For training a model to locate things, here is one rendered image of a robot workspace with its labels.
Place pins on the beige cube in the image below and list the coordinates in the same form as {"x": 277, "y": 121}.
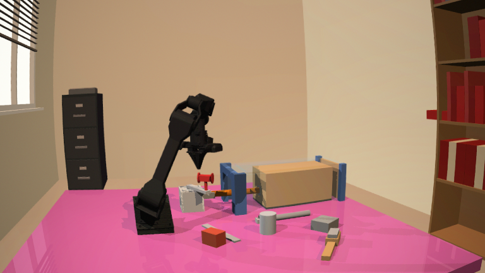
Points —
{"x": 323, "y": 223}

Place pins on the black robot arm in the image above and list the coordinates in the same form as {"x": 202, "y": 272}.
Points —
{"x": 151, "y": 198}

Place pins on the beige flat bar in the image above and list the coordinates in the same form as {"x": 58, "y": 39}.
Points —
{"x": 228, "y": 236}

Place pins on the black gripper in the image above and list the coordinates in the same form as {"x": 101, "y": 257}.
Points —
{"x": 197, "y": 147}

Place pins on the grey cylinder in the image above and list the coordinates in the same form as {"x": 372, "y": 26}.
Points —
{"x": 268, "y": 223}

